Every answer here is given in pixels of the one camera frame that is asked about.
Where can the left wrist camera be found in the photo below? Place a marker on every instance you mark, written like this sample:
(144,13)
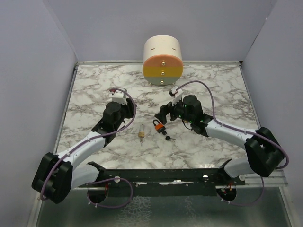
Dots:
(119,97)

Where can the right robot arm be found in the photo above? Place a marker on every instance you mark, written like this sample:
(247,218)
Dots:
(263,155)

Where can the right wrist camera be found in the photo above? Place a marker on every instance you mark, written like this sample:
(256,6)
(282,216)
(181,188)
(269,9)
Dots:
(176,94)

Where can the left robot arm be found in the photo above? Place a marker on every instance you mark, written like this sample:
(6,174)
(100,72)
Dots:
(57,174)

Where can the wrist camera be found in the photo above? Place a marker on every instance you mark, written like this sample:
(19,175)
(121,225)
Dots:
(119,97)
(176,94)

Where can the orange black padlock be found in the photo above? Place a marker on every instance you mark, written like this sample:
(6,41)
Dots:
(159,127)

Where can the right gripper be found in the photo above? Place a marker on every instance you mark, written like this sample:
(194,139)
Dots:
(167,108)

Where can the long-shackle brass padlock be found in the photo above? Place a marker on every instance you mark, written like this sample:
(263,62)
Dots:
(141,134)

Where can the black-headed keys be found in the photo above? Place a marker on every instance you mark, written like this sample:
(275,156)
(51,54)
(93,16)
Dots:
(167,137)

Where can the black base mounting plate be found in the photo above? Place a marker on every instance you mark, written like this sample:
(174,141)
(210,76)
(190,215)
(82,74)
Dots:
(160,182)

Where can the round three-drawer storage box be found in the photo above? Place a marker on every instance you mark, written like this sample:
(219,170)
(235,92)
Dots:
(162,60)

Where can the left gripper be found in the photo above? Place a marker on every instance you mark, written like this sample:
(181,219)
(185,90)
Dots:
(129,107)

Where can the aluminium frame rail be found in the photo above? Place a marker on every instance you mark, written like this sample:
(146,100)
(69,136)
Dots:
(276,179)

